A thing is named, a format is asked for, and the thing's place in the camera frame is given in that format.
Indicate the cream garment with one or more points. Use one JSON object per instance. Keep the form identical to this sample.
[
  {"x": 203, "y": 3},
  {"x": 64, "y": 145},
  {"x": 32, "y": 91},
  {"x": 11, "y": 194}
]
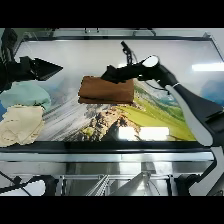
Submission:
[{"x": 20, "y": 126}]

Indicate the silver frame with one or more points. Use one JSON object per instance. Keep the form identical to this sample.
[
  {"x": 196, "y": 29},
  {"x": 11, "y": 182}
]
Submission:
[{"x": 110, "y": 156}]

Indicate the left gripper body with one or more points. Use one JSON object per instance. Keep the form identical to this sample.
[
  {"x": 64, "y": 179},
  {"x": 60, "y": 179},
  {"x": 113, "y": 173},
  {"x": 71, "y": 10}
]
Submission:
[{"x": 28, "y": 68}]

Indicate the brown T-shirt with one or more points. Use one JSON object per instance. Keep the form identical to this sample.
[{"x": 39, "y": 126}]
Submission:
[{"x": 106, "y": 90}]

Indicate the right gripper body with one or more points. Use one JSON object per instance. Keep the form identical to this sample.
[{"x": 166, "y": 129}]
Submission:
[{"x": 116, "y": 74}]

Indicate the light green garment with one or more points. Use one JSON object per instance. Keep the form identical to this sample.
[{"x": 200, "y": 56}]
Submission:
[{"x": 28, "y": 95}]

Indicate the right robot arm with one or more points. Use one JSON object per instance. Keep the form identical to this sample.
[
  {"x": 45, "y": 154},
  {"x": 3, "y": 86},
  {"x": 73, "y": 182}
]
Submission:
[{"x": 196, "y": 106}]

